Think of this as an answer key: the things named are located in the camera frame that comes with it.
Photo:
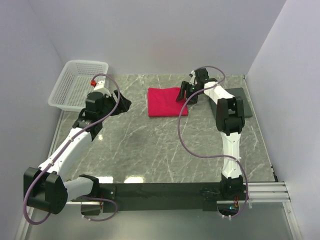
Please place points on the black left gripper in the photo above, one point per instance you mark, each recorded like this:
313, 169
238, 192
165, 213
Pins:
123, 106

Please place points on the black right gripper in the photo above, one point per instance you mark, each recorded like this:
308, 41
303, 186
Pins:
185, 87

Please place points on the crimson red t-shirt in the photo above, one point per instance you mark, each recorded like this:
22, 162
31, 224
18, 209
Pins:
161, 102

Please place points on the white perforated plastic basket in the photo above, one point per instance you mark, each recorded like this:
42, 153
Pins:
74, 84

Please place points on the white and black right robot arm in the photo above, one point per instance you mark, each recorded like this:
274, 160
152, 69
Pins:
229, 119

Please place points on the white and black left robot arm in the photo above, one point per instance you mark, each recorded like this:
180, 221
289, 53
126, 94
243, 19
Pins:
43, 187

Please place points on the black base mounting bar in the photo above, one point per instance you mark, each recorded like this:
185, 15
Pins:
169, 196

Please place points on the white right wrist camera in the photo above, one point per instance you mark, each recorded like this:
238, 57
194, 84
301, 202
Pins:
193, 80

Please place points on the aluminium frame rail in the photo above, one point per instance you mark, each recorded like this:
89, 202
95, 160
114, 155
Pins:
268, 192

